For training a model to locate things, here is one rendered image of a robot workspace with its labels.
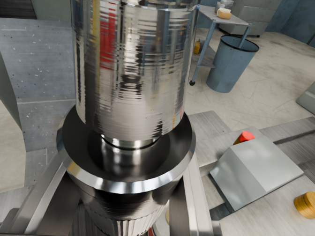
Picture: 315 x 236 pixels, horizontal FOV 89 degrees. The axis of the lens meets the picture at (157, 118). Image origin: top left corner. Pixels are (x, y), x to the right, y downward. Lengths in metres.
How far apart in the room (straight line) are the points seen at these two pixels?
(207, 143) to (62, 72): 0.33
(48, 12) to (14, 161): 1.32
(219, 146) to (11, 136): 1.69
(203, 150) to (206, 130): 0.09
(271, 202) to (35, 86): 0.44
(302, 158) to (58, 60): 0.59
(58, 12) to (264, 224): 0.46
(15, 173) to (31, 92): 1.16
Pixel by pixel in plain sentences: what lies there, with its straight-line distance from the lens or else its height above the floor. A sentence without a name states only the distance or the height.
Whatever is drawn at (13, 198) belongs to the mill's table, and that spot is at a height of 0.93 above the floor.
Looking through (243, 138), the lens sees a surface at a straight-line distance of 0.23.
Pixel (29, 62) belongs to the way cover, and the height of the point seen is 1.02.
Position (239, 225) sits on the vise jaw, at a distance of 0.20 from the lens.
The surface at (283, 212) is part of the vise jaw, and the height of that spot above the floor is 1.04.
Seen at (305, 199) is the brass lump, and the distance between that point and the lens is 0.24.
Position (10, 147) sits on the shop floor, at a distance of 1.71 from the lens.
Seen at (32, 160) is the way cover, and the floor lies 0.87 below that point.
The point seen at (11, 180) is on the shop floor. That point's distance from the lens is 1.53.
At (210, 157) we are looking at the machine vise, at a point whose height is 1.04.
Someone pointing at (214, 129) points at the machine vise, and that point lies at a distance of 0.32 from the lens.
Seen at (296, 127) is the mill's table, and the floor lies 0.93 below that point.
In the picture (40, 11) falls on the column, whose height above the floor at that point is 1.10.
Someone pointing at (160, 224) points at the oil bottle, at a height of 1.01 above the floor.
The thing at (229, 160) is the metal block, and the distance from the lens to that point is 0.20.
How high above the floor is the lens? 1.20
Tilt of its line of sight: 44 degrees down
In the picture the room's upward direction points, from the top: 12 degrees clockwise
